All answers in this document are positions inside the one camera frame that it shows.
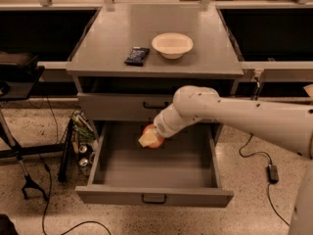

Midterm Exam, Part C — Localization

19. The black cart with tray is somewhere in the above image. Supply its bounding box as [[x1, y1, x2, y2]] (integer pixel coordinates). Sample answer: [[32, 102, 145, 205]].
[[0, 51, 65, 202]]

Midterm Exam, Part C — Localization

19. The green snack bag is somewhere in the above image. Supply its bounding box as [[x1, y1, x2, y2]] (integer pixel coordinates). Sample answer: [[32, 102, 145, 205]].
[[71, 113, 96, 144]]

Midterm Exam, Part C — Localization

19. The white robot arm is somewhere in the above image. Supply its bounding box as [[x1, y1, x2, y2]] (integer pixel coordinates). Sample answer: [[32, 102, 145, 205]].
[[139, 85, 313, 235]]

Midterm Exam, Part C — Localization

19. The black floor cable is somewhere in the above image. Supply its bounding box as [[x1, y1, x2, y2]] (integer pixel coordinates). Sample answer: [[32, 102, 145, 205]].
[[39, 95, 112, 235]]

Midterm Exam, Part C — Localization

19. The red apple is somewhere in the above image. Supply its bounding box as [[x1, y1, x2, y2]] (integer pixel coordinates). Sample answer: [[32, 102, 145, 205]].
[[144, 124, 164, 149]]

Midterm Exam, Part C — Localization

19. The closed grey upper drawer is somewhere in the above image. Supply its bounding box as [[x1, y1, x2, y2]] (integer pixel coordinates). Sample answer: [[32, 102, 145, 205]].
[[78, 93, 172, 121]]

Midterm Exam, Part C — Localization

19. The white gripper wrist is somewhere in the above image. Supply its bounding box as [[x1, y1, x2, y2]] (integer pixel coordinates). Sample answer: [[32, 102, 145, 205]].
[[139, 105, 186, 147]]

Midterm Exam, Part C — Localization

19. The grey drawer cabinet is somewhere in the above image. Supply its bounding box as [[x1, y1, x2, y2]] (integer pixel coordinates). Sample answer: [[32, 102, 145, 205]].
[[66, 3, 245, 145]]

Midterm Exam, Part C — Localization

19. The white paper bowl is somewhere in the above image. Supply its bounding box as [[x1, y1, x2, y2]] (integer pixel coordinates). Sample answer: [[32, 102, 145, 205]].
[[152, 32, 194, 60]]

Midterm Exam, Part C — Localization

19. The dark blue snack packet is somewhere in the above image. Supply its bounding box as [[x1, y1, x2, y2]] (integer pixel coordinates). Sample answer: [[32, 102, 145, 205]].
[[124, 47, 150, 67]]

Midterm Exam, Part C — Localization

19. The silver soda can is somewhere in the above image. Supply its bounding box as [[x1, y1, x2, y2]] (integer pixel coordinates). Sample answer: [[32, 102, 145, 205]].
[[79, 145, 88, 154], [79, 158, 90, 175]]

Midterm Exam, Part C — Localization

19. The open grey lower drawer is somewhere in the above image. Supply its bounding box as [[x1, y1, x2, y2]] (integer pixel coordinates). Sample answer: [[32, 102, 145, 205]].
[[75, 121, 234, 208]]

